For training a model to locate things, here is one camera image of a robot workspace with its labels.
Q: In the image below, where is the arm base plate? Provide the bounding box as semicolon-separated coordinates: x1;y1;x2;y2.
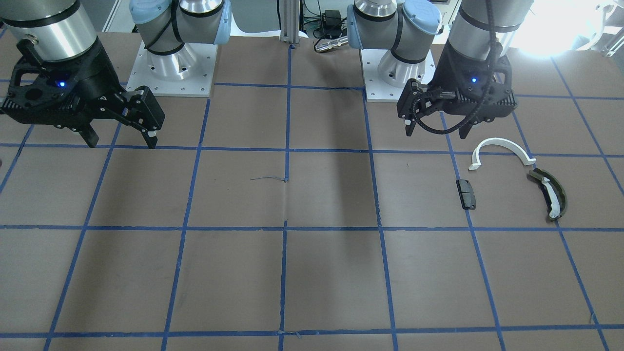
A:
360;49;435;103
126;43;219;98

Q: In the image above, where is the black brake pad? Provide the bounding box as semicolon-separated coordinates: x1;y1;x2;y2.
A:
456;178;476;210

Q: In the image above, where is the silver cylindrical connector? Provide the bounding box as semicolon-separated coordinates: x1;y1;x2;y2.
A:
313;35;349;54

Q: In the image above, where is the black power adapter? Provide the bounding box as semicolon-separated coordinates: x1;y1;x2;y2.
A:
321;10;342;30

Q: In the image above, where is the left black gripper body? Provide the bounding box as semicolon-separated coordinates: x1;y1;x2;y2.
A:
397;46;517;134

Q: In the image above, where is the aluminium frame post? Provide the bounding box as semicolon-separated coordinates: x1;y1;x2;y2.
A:
278;0;301;46

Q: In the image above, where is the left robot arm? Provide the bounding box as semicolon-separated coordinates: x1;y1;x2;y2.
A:
346;0;532;138

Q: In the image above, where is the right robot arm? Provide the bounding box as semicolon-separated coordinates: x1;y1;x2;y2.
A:
1;0;232;149

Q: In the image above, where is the green brake shoe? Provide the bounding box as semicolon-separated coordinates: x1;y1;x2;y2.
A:
527;168;567;221

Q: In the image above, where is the white curved plastic arc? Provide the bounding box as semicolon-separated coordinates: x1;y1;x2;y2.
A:
468;137;537;171

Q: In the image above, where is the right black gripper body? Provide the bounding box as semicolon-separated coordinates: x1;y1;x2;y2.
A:
1;39;165;133

